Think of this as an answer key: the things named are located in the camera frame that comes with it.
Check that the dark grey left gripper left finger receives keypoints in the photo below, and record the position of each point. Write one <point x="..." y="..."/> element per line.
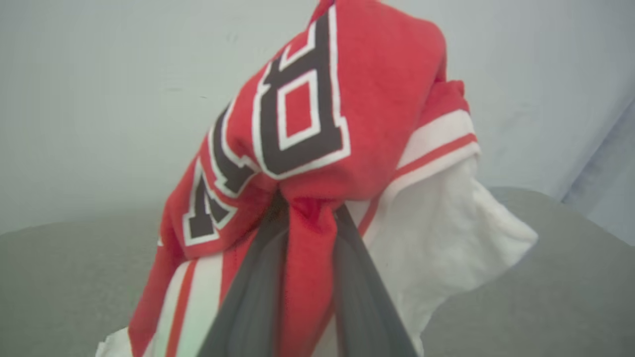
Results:
<point x="253" y="297"/>

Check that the red and white jersey shirt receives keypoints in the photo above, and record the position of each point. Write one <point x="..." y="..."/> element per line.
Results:
<point x="387" y="74"/>

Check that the grey fabric sofa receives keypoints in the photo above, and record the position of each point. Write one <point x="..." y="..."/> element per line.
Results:
<point x="545" y="307"/>

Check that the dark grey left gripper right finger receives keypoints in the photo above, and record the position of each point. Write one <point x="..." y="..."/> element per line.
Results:
<point x="364" y="307"/>

